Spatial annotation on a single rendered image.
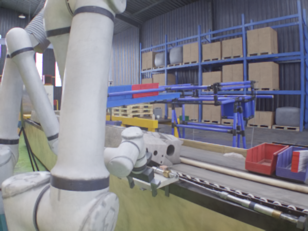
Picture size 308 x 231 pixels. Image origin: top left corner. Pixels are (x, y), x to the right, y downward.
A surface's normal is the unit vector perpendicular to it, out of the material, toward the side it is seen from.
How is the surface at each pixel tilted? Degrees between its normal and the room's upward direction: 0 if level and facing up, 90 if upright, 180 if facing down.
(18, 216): 89
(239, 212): 90
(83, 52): 81
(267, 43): 90
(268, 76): 90
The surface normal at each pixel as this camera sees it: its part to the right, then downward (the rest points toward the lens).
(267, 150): -0.76, 0.01
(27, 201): -0.16, -0.51
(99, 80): 0.78, -0.03
